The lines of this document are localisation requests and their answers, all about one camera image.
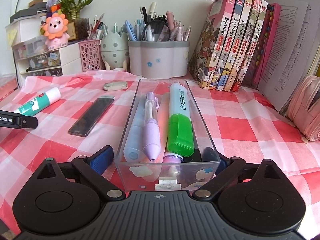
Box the cream spine comic book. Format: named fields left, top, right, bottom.
left=237, top=0, right=269, bottom=88

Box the blue spine comic book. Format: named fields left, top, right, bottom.
left=215, top=0, right=245, bottom=91

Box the bag of yellow rubber bands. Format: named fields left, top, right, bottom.
left=5, top=27, right=18, bottom=48

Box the black magnifying glass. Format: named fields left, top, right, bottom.
left=144, top=20, right=172, bottom=42

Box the white eraser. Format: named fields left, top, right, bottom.
left=103, top=81, right=128, bottom=91

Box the green cap highlighter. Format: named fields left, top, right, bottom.
left=167, top=82, right=195, bottom=157

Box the lucky bamboo plant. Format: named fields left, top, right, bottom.
left=60, top=0, right=93, bottom=22

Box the light blue pen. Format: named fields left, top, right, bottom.
left=123, top=97, right=148, bottom=162

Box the pink abacus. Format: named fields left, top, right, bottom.
left=241, top=2, right=282, bottom=90

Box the pink perforated pen holder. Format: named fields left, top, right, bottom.
left=78, top=39, right=105, bottom=72

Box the dark translucent case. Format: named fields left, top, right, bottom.
left=68, top=96, right=115, bottom=137

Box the purple cartoon cap pen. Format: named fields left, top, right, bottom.
left=163, top=152, right=183, bottom=165

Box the black marker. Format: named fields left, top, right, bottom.
left=182, top=130, right=218, bottom=163

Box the white drawer organiser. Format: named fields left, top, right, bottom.
left=14, top=42, right=84, bottom=79

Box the purple mechanical pencil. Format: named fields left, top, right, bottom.
left=143, top=92, right=162, bottom=162

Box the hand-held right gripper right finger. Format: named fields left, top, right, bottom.
left=192, top=154, right=288, bottom=202

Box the bunch of slim gel pens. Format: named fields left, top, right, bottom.
left=87, top=12, right=108, bottom=40

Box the glass vase with pebbles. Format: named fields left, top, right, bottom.
left=74, top=18, right=89, bottom=40

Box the striped pink spine comic book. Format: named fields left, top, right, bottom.
left=231, top=0, right=262, bottom=92

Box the clear plastic box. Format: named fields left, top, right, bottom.
left=114, top=79, right=221, bottom=192

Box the orange lion toy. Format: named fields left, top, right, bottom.
left=41, top=13, right=69, bottom=50

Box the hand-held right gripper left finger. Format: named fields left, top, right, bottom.
left=37, top=145, right=127, bottom=202

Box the bunch of assorted pastel pens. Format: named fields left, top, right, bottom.
left=124, top=2, right=192, bottom=42

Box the green label glue stick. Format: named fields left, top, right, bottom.
left=12, top=87, right=61, bottom=117

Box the egg shaped pen holder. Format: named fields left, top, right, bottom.
left=100, top=31, right=130, bottom=71

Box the grey cloud shaped pen holder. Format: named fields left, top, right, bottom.
left=128, top=40, right=190, bottom=79

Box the stack of printed papers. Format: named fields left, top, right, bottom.
left=257, top=0, right=320, bottom=117

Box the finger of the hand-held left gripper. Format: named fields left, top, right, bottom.
left=14, top=114, right=39, bottom=130

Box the pink pencil case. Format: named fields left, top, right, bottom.
left=287, top=75, right=320, bottom=142

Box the bunch of grey clip pens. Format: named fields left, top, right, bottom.
left=110, top=22, right=125, bottom=37

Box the yellow spine comic book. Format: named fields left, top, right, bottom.
left=223, top=0, right=253, bottom=92

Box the pink checked plastic tablecloth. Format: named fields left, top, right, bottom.
left=0, top=70, right=320, bottom=230

